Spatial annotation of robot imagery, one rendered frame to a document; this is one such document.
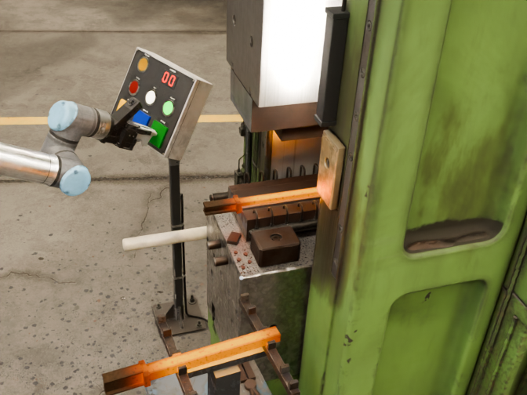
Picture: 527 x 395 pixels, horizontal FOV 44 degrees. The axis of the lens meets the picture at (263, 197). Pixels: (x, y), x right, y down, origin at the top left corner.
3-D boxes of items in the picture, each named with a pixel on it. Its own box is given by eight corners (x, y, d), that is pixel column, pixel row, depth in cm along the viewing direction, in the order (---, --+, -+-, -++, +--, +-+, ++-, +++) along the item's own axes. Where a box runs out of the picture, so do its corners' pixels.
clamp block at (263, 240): (259, 268, 179) (259, 250, 175) (249, 249, 185) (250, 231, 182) (299, 261, 182) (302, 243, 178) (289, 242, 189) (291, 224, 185)
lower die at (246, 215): (246, 241, 188) (247, 218, 183) (227, 203, 204) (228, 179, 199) (378, 220, 200) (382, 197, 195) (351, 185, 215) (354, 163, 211)
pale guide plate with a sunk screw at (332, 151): (329, 210, 156) (337, 148, 147) (315, 190, 163) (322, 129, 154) (337, 209, 157) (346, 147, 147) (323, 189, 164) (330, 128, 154)
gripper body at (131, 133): (121, 142, 215) (91, 135, 205) (130, 117, 213) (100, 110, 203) (134, 151, 210) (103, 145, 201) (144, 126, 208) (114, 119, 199)
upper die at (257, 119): (250, 132, 168) (252, 99, 163) (230, 99, 184) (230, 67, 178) (397, 116, 180) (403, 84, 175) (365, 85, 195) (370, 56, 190)
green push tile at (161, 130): (158, 148, 217) (167, 127, 215) (145, 140, 221) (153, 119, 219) (162, 149, 218) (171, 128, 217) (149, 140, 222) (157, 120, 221)
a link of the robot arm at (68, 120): (41, 122, 192) (54, 92, 190) (76, 130, 202) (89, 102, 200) (56, 138, 187) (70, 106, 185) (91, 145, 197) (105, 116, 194)
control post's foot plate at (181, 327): (159, 340, 277) (158, 325, 272) (150, 305, 294) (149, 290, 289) (208, 331, 283) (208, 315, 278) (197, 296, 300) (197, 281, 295)
